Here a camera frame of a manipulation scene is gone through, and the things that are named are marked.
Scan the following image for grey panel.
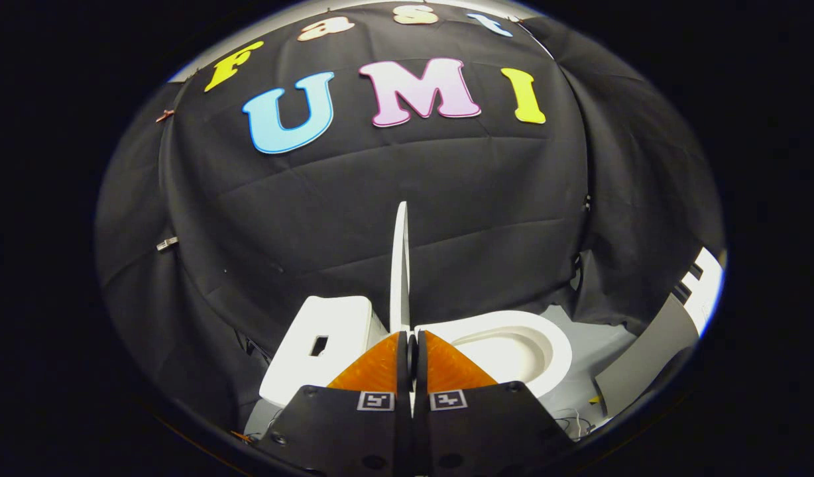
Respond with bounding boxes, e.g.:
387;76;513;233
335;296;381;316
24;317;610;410
594;295;699;418

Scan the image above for white toilet lid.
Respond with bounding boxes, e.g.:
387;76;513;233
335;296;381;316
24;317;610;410
389;201;413;332

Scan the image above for thin black cable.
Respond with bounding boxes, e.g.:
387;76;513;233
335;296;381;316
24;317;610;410
554;409;597;441

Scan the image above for black backdrop cloth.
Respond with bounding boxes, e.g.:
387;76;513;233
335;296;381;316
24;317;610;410
94;0;725;431

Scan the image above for white black striped panel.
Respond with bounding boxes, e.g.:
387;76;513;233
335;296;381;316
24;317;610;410
672;246;726;335

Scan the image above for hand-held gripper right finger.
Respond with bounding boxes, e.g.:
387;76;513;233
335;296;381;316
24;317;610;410
414;330;573;477

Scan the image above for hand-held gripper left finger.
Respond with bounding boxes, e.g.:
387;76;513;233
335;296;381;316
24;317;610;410
258;331;413;477

